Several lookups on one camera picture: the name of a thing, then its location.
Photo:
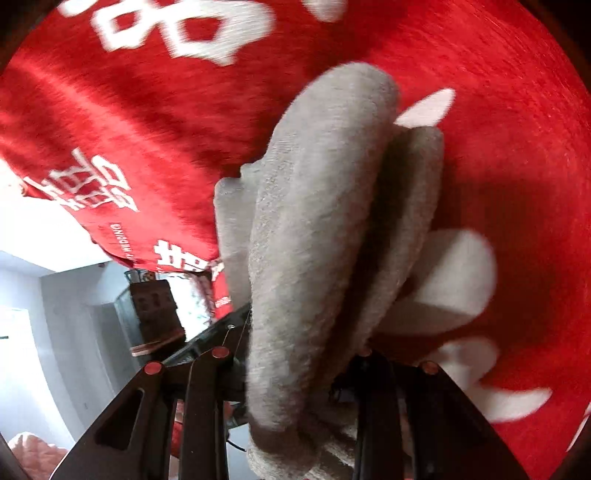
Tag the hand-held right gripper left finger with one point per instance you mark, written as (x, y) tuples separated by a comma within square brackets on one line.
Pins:
[(203, 406)]

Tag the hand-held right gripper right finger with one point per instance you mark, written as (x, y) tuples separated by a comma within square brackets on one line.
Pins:
[(374, 415)]

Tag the grey fleece garment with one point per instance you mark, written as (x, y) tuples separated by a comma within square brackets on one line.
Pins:
[(314, 230)]

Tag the red printed blanket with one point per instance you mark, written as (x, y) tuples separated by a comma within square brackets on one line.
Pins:
[(485, 161)]

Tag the pink cloth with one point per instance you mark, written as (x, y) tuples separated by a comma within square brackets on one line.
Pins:
[(37, 454)]

